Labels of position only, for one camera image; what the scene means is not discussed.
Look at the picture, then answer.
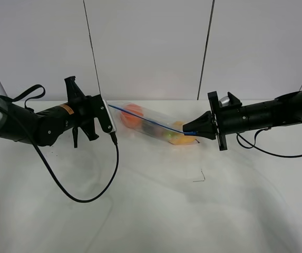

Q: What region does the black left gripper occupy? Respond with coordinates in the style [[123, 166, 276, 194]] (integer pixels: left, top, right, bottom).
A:
[[64, 76, 106, 148]]

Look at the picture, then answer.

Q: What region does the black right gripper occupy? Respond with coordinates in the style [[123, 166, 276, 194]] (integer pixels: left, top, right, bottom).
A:
[[183, 91, 248, 151]]

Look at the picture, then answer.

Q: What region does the clear zip bag blue seal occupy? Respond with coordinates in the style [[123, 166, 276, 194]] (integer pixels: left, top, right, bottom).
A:
[[109, 101, 199, 142]]

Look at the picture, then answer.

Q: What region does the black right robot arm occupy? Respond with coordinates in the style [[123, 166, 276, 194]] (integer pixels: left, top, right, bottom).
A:
[[183, 91, 302, 151]]

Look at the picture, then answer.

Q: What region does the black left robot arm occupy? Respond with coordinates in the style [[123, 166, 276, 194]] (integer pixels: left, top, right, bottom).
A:
[[0, 76, 113, 147]]

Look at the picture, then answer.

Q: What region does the yellow lemon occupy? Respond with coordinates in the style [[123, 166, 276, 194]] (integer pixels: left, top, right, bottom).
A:
[[169, 121, 198, 145]]

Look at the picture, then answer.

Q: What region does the orange fruit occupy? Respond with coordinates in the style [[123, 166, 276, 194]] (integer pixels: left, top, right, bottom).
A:
[[120, 103, 143, 129]]

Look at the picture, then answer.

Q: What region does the purple eggplant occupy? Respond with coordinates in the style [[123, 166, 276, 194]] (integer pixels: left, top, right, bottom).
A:
[[142, 122, 163, 137]]

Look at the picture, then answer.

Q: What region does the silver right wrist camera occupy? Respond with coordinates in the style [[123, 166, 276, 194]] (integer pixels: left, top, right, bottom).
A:
[[219, 96, 231, 108]]

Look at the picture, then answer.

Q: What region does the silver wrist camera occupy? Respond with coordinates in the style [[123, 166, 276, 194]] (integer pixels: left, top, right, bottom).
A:
[[219, 96, 231, 108], [103, 99, 116, 133]]

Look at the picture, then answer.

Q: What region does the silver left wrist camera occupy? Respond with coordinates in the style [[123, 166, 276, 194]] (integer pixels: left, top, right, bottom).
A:
[[103, 99, 116, 133]]

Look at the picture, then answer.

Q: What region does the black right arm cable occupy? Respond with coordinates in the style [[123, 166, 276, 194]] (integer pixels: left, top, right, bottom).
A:
[[236, 126, 302, 158]]

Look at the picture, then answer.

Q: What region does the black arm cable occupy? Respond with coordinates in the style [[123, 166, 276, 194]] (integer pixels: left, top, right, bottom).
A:
[[0, 84, 120, 203], [236, 126, 302, 158]]

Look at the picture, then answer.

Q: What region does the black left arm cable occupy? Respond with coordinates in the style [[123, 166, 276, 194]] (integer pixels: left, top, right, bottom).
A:
[[0, 84, 120, 203]]

